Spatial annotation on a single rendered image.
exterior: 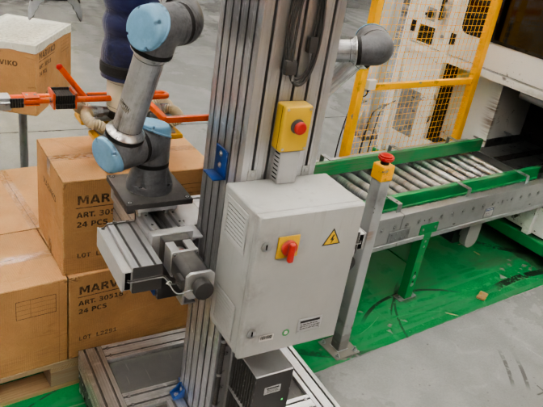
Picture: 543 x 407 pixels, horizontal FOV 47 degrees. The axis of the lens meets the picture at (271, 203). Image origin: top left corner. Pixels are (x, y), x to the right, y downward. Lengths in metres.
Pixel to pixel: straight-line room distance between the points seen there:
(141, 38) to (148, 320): 1.46
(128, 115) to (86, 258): 0.84
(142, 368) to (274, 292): 1.00
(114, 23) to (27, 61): 1.45
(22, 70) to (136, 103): 2.00
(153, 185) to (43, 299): 0.73
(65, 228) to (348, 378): 1.47
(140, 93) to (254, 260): 0.56
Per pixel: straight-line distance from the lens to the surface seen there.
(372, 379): 3.09
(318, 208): 1.69
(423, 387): 3.16
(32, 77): 3.75
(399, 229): 3.30
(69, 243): 2.46
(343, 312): 3.07
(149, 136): 1.97
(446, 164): 4.24
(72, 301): 2.60
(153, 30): 1.67
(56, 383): 2.84
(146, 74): 1.77
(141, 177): 2.05
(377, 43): 2.18
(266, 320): 1.82
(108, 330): 2.76
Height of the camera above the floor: 1.99
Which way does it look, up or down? 27 degrees down
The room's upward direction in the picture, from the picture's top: 9 degrees clockwise
